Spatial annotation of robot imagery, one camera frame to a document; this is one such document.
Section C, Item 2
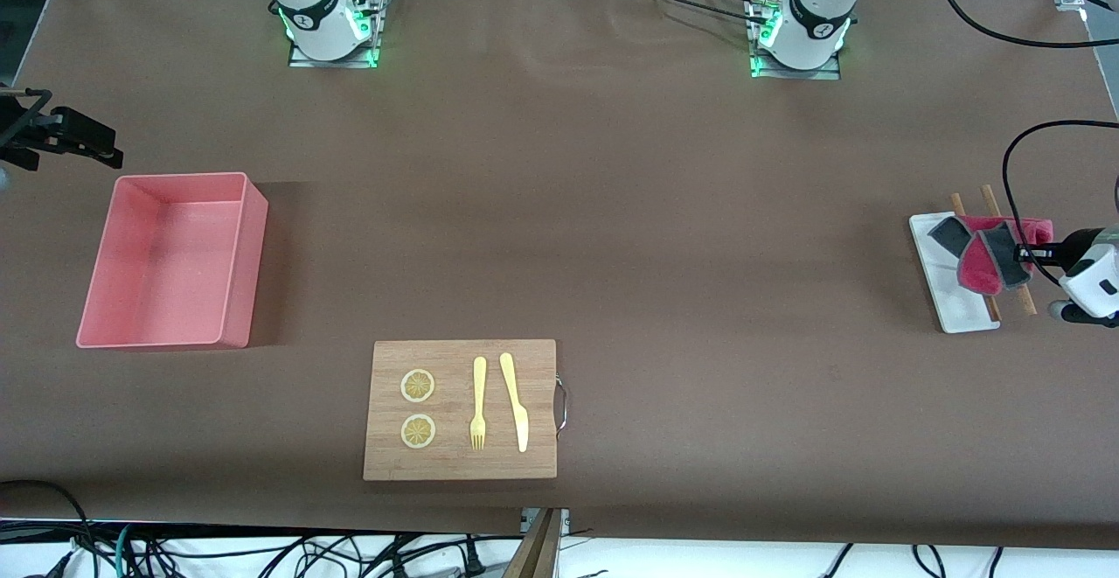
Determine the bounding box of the pink and grey cloth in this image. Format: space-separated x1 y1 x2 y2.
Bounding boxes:
927 215 1054 295

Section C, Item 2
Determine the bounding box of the brown wooden chopstick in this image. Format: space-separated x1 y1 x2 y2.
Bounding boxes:
980 185 1038 317
950 192 1003 323

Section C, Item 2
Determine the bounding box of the white rectangular plate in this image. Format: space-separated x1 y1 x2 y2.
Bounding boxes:
909 212 1001 334

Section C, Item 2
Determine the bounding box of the pink plastic bin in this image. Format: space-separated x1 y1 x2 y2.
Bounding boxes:
75 172 269 350

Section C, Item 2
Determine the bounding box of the brown table cover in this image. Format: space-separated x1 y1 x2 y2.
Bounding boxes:
0 0 1119 537

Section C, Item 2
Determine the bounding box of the yellow plastic fork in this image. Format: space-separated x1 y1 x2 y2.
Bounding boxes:
469 356 488 451

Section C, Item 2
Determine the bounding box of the wooden cutting board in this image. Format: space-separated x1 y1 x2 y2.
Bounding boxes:
363 339 558 481

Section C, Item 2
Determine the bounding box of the yellow plastic knife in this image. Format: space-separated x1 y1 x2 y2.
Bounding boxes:
499 352 530 454

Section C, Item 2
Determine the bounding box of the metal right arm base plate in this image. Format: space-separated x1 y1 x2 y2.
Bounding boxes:
288 0 381 69

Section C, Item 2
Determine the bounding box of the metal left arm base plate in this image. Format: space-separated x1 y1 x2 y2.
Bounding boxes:
750 0 842 80

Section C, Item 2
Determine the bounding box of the black looped floor cable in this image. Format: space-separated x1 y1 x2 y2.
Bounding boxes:
0 478 97 578

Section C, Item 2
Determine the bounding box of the metal table bracket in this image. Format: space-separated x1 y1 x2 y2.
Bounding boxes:
521 508 571 537

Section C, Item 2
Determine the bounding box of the wooden post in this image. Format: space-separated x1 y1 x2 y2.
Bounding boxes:
503 508 562 578

